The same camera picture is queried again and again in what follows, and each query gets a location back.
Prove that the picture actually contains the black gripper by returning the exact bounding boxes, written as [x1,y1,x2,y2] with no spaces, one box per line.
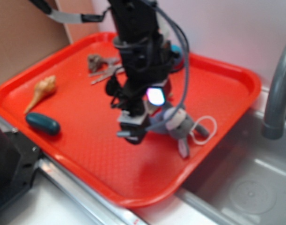
[106,75,166,145]

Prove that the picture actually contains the gray plush animal toy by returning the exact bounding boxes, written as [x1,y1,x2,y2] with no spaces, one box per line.
[150,104,218,158]

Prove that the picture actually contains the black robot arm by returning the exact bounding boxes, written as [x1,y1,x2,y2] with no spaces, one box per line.
[105,0,173,144]

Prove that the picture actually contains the red plastic tray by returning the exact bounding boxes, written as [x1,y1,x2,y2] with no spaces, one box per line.
[0,32,261,208]

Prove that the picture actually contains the brown rough rock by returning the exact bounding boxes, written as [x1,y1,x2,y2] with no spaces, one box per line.
[87,54,103,73]

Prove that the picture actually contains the blue crocheted ball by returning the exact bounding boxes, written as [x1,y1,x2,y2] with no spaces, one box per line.
[171,45,184,73]

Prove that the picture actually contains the dark teal oval stone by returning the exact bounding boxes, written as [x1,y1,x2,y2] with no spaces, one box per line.
[25,112,61,135]

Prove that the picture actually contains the tan spiral seashell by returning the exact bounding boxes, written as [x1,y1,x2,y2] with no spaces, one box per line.
[24,75,57,114]

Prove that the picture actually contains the gray plastic sink basin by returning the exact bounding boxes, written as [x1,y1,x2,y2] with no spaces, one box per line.
[177,111,286,225]

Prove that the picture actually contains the gray sink faucet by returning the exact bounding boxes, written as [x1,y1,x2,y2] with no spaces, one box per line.
[262,46,286,140]

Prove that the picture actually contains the brown cardboard panel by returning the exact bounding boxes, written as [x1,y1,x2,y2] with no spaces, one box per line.
[0,0,69,84]

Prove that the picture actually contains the gray robot cable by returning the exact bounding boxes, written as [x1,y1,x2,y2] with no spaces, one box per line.
[154,6,191,122]

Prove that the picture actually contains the silver keys on ring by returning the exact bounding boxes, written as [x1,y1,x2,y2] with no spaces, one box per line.
[88,57,125,85]

